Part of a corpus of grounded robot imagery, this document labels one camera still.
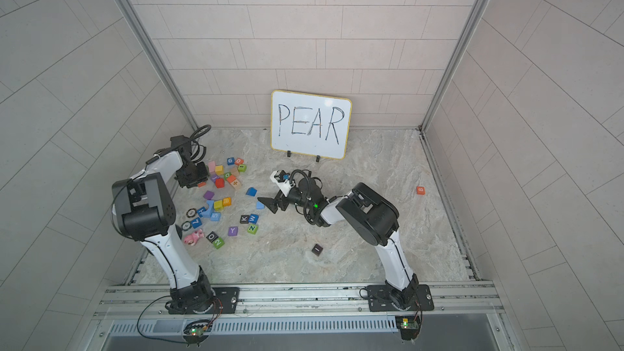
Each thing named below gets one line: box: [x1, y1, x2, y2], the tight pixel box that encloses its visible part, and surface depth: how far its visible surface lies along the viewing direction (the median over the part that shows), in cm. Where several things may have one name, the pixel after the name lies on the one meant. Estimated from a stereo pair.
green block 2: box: [212, 237, 226, 250], surface depth 83 cm
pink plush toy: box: [183, 229, 205, 247], surface depth 83 cm
